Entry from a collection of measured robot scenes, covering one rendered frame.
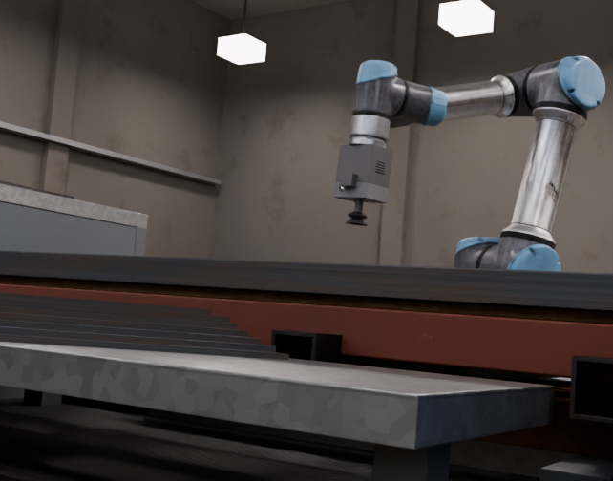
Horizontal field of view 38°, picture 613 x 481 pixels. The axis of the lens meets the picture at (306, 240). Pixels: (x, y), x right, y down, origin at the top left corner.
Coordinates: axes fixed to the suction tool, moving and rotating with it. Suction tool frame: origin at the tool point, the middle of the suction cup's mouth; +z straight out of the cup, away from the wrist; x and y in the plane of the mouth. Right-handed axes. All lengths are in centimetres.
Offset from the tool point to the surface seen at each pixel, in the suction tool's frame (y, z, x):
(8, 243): -83, 13, -28
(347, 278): 56, 13, -62
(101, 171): -870, -103, 470
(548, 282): 76, 11, -57
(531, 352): 75, 17, -57
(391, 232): -607, -77, 730
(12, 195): -84, 1, -29
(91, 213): -90, 2, -4
